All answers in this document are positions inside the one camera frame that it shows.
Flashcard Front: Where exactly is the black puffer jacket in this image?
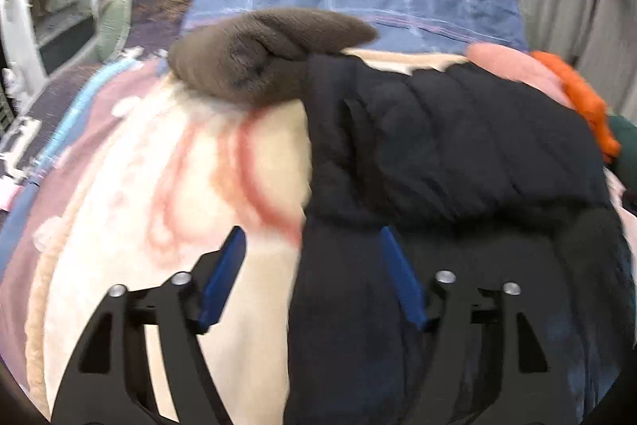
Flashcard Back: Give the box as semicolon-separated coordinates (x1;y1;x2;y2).
284;56;636;424

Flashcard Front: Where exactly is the cream pink plush blanket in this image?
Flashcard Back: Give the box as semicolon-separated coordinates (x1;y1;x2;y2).
0;46;637;425

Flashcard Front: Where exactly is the dark green folded garment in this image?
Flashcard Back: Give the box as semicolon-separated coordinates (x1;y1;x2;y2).
608;114;637;184

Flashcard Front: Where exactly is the orange puffer jacket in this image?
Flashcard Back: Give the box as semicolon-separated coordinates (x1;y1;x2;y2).
531;51;621;164

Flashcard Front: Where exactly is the pink quilted jacket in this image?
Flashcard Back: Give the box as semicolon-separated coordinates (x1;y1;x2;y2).
465;42;573;109

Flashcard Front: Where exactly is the brown fleece garment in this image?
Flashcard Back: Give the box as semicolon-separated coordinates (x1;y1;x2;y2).
167;8;378;107

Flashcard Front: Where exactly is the grey curtain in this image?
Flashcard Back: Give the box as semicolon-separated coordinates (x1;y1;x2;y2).
524;0;636;121

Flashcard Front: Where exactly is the green pillow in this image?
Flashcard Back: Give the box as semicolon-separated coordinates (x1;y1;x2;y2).
96;0;132;63

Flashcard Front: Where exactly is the dark patterned bed sheet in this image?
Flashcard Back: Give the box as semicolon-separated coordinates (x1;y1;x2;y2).
1;0;192;213

